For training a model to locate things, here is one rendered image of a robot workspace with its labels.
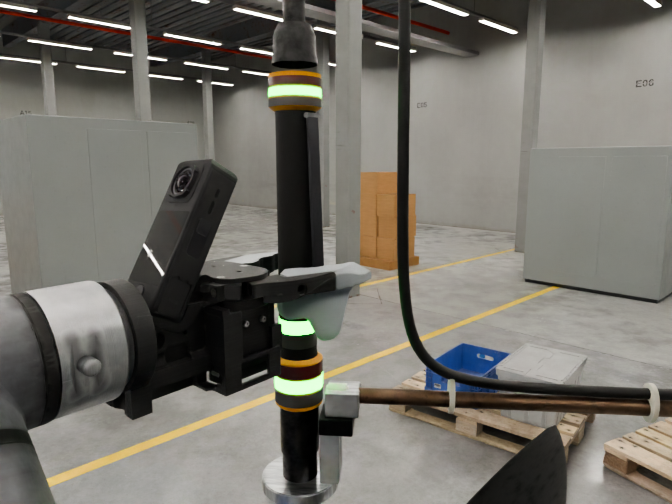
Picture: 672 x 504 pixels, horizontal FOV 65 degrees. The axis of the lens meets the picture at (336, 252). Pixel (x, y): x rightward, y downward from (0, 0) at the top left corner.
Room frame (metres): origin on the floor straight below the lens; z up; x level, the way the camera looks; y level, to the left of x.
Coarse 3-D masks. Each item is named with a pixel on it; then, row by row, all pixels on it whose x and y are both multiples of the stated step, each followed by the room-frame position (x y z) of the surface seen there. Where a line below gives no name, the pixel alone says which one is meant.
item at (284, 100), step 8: (288, 96) 0.42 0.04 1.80; (296, 96) 0.42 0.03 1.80; (304, 96) 0.43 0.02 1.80; (272, 104) 0.43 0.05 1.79; (280, 104) 0.43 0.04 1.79; (288, 104) 0.42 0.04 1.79; (296, 104) 0.42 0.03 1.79; (304, 104) 0.43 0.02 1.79; (312, 104) 0.43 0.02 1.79; (320, 104) 0.44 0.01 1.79
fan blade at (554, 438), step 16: (544, 432) 0.58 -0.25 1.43; (528, 448) 0.59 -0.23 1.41; (544, 448) 0.60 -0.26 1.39; (560, 448) 0.63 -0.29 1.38; (512, 464) 0.58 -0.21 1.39; (528, 464) 0.60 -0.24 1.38; (544, 464) 0.62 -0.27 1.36; (560, 464) 0.64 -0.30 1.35; (496, 480) 0.58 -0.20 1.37; (512, 480) 0.60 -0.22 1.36; (528, 480) 0.61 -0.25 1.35; (544, 480) 0.63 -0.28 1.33; (560, 480) 0.65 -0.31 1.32; (480, 496) 0.58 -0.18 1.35; (496, 496) 0.59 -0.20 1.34; (512, 496) 0.60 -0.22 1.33; (528, 496) 0.62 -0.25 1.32; (544, 496) 0.64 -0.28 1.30; (560, 496) 0.66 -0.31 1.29
